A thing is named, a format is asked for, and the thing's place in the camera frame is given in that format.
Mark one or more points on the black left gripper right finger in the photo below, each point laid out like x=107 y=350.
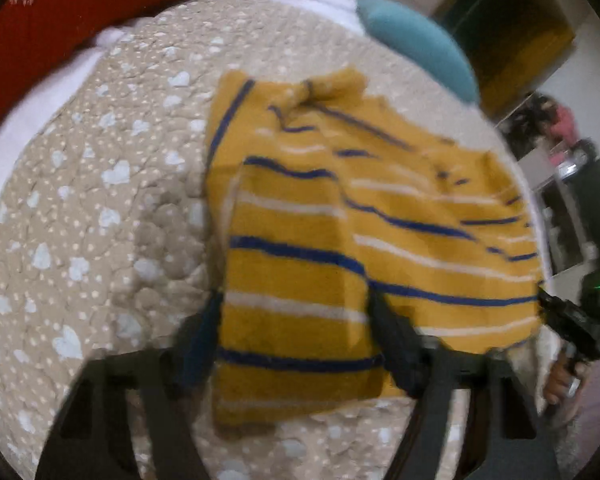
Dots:
x=471 y=416

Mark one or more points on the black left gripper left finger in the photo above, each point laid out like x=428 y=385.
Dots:
x=120 y=397

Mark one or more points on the yellow striped knit sweater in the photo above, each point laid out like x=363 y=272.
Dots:
x=320 y=193

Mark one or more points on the person's right hand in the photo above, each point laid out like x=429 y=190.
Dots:
x=564 y=382

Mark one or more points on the cluttered white shelf unit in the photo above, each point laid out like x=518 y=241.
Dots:
x=563 y=169

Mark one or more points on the beige dotted bedspread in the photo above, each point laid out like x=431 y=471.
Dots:
x=107 y=243

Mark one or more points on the dark wooden door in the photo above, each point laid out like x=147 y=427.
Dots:
x=511 y=45

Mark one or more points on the teal pillow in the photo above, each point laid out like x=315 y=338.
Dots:
x=424 y=42

